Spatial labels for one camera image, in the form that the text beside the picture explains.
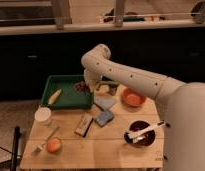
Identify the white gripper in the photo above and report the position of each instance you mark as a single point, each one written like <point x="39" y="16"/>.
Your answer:
<point x="91" y="79"/>

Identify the dark red grape bunch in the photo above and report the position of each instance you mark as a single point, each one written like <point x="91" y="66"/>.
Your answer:
<point x="81" y="86"/>

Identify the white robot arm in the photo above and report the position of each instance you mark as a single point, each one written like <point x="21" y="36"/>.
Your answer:
<point x="183" y="106"/>

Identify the green plastic tray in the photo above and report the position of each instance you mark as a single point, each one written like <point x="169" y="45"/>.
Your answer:
<point x="69" y="98"/>

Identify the grey blue cloth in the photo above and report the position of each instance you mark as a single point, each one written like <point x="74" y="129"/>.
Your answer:
<point x="104" y="103"/>

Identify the blue sponge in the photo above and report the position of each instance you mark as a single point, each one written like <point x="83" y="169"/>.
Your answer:
<point x="104" y="117"/>

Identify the orange bowl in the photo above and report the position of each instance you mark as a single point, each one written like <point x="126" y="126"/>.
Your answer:
<point x="132" y="98"/>

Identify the wooden block eraser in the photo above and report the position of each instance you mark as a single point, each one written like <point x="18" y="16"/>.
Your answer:
<point x="84" y="125"/>

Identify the white lidded cup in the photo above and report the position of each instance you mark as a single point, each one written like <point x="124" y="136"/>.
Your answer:
<point x="43" y="116"/>

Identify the dark brown bowl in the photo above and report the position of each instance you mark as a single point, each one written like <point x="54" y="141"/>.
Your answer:
<point x="145" y="139"/>

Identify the white black marker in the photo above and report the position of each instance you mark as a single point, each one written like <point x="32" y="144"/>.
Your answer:
<point x="134" y="137"/>

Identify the orange peach fruit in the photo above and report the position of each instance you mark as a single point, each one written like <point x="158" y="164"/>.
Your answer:
<point x="53" y="145"/>

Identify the metal fork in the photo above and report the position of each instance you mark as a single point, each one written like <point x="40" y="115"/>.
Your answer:
<point x="40" y="147"/>

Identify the black pole stand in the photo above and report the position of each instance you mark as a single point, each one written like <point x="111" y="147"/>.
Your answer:
<point x="15" y="145"/>

